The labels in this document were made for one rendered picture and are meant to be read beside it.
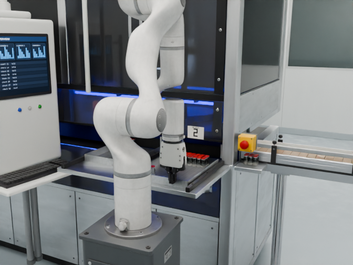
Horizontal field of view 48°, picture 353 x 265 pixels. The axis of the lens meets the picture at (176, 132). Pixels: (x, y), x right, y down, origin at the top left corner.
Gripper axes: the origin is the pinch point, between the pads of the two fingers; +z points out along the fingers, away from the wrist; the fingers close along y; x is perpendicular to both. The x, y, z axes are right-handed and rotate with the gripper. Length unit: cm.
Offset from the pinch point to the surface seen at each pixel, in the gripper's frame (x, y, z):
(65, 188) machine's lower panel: -39, 91, 34
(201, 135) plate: -38.6, 3.9, -8.6
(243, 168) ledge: -38.8, -17.5, 4.5
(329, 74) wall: -499, -7, -5
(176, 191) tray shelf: 1.2, -2.5, 4.6
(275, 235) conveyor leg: -53, -32, 42
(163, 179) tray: -1.6, 4.8, 1.9
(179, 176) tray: -13.1, 3.0, 4.0
